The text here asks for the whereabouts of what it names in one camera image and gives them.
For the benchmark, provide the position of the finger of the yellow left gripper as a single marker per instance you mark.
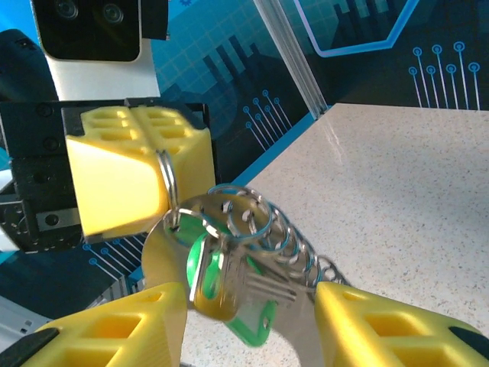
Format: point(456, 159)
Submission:
point(114, 183)
point(187, 160)

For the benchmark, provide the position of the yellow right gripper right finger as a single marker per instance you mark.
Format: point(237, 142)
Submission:
point(401, 332)

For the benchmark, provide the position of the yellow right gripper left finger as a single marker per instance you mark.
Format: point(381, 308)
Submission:
point(122, 332)

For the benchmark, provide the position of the metal key holder with rings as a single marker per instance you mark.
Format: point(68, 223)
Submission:
point(164, 260)

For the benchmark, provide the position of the green key tag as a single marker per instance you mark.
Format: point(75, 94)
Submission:
point(256, 325)

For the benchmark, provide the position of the aluminium left frame post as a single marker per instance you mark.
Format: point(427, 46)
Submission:
point(292, 57)

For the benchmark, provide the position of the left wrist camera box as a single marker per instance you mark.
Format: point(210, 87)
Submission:
point(88, 30)

